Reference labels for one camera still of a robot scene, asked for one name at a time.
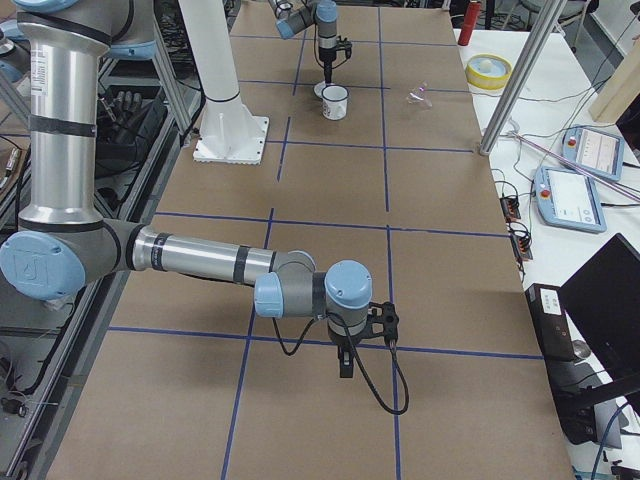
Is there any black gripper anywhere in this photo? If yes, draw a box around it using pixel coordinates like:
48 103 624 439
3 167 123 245
318 47 336 85
327 319 373 378

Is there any white ceramic lid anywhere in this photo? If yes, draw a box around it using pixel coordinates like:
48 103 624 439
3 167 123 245
313 81 331 99

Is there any white enamel mug blue rim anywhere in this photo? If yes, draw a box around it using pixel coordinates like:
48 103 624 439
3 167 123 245
321 85 349 121

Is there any red bottle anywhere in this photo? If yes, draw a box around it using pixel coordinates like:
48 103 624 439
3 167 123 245
458 0 482 46

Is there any yellow tape roll with dish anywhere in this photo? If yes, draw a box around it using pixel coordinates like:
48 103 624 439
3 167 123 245
465 54 513 91

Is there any black box with label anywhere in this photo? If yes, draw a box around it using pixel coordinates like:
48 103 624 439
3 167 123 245
525 283 592 362

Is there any orange black connector board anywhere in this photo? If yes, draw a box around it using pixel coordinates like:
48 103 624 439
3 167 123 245
499 196 521 222

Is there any black monitor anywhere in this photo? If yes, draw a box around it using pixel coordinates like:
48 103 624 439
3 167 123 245
560 233 639 378

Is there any near teach pendant tablet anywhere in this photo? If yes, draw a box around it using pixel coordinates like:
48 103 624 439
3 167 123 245
533 166 607 233

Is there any teach pendant tablet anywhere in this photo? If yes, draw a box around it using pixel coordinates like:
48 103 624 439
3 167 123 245
562 125 624 182
533 166 607 233

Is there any far teach pendant tablet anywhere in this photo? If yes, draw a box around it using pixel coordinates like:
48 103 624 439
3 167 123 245
562 125 624 182

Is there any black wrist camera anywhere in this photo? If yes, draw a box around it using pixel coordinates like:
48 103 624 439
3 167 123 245
335 36 352 61
366 301 399 349

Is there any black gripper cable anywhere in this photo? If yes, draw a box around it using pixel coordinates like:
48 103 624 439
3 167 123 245
272 314 411 415

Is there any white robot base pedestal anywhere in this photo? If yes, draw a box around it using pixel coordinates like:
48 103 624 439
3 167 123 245
179 0 269 165

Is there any aluminium frame post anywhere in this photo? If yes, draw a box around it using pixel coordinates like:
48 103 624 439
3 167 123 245
479 0 567 156

